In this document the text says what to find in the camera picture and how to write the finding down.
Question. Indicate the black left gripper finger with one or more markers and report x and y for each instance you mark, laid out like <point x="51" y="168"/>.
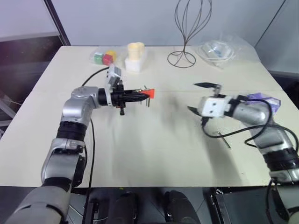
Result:
<point x="134" y="92"/>
<point x="134" y="98"/>

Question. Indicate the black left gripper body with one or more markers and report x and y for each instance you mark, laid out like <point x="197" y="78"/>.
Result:
<point x="119" y="95"/>

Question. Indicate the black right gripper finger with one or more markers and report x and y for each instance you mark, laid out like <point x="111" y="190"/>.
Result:
<point x="206" y="85"/>
<point x="194" y="110"/>

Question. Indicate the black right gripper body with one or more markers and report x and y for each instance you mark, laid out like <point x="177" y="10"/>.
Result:
<point x="217" y="91"/>

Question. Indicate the red hex key holder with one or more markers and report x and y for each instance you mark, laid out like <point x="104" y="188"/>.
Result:
<point x="150" y="93"/>

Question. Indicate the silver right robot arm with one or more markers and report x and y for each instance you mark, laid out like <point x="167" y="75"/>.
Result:
<point x="252" y="115"/>

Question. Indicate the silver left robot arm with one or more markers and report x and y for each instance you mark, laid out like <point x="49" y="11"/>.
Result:
<point x="79" y="105"/>

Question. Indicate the loose metal hex key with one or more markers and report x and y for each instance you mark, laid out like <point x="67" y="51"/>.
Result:
<point x="224" y="139"/>

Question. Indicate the white square block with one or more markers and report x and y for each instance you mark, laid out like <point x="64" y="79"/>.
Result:
<point x="134" y="65"/>

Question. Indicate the clear bag with white tubing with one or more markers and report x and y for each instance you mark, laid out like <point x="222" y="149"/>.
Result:
<point x="218" y="50"/>

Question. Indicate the red cube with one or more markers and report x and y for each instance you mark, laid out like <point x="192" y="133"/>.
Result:
<point x="108" y="59"/>

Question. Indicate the cream plastic cup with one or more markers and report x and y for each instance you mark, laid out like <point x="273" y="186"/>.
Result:
<point x="136" y="51"/>

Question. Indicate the yellow cube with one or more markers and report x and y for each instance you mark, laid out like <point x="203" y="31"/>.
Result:
<point x="112" y="54"/>

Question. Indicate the green cube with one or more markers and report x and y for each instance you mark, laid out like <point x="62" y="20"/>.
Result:
<point x="98" y="58"/>

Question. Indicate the clear bag of cubes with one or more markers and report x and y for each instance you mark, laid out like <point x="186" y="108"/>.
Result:
<point x="102" y="56"/>

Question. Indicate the purple plastic package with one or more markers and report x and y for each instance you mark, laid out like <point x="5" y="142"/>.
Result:
<point x="272" y="100"/>

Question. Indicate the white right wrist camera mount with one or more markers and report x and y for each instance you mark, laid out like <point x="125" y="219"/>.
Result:
<point x="213" y="106"/>

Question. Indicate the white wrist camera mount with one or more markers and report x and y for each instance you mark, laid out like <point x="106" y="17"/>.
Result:
<point x="113" y="75"/>
<point x="213" y="106"/>

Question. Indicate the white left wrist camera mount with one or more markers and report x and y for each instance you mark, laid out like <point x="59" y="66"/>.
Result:
<point x="113" y="75"/>

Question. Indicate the black frame post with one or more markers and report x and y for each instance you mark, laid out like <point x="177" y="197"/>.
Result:
<point x="59" y="23"/>

